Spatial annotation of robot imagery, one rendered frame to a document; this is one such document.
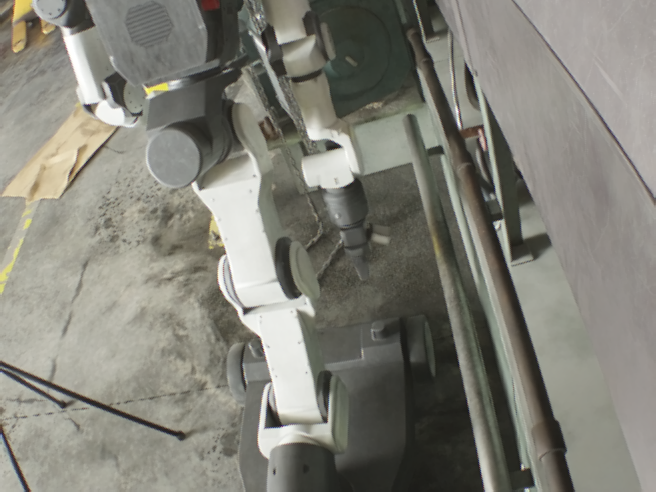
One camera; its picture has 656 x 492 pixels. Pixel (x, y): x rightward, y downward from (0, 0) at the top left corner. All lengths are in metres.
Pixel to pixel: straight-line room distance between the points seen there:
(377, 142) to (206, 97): 1.37
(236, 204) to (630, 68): 1.07
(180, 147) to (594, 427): 0.85
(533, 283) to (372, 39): 1.12
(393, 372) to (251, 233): 0.58
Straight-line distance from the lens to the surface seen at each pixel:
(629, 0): 0.35
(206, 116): 1.13
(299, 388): 1.49
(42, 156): 4.13
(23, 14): 7.90
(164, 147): 1.12
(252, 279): 1.37
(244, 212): 1.33
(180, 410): 2.10
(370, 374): 1.69
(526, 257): 1.27
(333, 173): 1.30
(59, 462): 2.30
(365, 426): 1.62
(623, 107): 0.37
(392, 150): 2.48
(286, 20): 1.19
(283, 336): 1.46
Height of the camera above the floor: 1.55
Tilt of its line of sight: 40 degrees down
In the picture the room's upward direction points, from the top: 23 degrees counter-clockwise
